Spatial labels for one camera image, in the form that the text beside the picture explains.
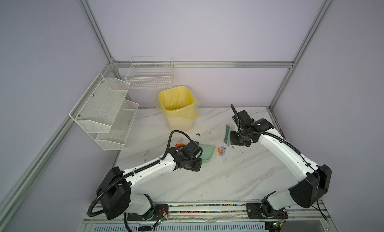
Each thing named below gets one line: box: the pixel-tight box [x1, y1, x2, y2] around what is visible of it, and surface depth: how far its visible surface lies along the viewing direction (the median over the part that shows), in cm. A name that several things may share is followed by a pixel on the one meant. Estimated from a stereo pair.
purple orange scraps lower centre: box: [217, 145, 227, 156], surface depth 97 cm
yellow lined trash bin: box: [155, 86, 200, 133], surface depth 97 cm
